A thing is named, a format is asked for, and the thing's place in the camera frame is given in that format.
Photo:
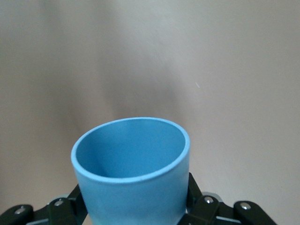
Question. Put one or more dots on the brown table mat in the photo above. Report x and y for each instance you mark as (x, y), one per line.
(150, 58)

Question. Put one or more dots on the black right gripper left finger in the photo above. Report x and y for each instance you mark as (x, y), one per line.
(54, 213)

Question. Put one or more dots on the light blue plastic cup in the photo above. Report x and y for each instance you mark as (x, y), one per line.
(131, 201)

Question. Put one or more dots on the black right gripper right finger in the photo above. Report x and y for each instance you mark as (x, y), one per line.
(206, 211)

